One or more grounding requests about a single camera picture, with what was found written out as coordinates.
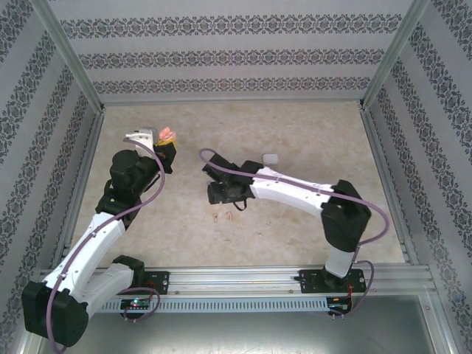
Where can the pink earbud charging case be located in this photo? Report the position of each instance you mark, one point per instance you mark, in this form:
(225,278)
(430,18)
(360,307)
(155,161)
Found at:
(167,134)

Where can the white earbud charging case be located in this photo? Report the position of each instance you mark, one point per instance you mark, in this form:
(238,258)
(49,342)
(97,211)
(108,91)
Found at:
(270,158)

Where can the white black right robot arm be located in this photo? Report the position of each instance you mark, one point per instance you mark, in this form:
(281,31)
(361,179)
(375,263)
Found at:
(287,191)

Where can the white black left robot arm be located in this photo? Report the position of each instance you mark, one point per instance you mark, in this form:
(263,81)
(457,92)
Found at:
(92,243)

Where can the aluminium side rail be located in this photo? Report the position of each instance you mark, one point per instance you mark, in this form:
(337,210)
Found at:
(376,147)
(90,147)

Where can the aluminium mounting rail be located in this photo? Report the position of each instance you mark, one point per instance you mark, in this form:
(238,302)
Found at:
(236,280)

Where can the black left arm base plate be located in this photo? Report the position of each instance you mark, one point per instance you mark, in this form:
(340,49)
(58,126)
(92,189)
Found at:
(162,282)

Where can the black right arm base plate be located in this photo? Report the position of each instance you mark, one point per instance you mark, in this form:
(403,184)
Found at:
(308,282)

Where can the aluminium frame post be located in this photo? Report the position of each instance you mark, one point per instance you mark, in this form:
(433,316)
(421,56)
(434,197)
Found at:
(391,55)
(70,55)

